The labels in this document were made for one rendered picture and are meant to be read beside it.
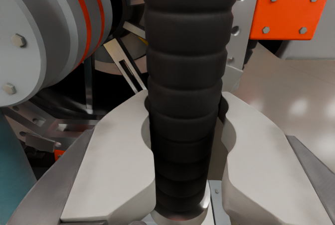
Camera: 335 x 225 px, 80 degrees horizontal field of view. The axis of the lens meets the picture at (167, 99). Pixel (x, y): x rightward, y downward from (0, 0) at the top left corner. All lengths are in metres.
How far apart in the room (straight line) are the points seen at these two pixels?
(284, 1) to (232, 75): 0.12
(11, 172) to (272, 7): 0.44
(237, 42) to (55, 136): 0.38
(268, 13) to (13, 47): 0.29
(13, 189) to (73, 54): 0.26
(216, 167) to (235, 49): 0.94
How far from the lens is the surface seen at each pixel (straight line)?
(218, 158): 1.25
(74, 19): 0.22
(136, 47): 0.55
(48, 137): 0.47
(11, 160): 0.39
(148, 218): 0.76
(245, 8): 0.31
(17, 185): 0.42
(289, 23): 0.34
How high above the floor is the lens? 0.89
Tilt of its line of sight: 31 degrees down
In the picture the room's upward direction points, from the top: straight up
